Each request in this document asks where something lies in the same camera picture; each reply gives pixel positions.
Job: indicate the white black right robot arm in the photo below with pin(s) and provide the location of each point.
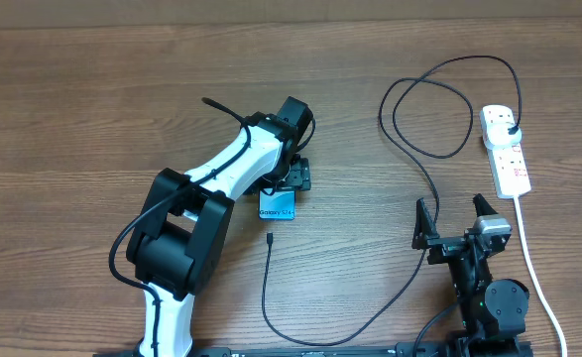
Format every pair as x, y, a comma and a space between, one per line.
493, 311

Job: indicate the white charger plug adapter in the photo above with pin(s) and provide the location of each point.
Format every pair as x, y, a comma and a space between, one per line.
497, 136

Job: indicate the white power strip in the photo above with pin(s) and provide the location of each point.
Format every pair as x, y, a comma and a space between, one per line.
508, 166

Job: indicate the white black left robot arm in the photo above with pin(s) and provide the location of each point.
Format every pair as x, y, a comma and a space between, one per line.
176, 241

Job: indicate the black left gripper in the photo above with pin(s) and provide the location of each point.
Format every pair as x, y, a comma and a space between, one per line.
297, 178

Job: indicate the blue Samsung Galaxy phone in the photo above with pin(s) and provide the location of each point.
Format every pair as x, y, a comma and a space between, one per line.
279, 205

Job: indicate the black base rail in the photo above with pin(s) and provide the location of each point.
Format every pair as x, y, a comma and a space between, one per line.
402, 349

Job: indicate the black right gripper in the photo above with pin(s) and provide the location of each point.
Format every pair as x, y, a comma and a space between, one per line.
442, 248

